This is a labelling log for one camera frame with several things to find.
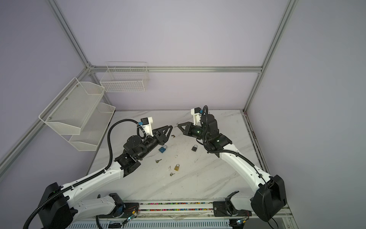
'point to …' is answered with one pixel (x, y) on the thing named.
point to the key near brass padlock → (171, 174)
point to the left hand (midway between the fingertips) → (171, 127)
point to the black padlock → (194, 148)
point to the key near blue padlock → (157, 161)
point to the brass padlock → (177, 168)
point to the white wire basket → (125, 77)
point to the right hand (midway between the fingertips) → (177, 125)
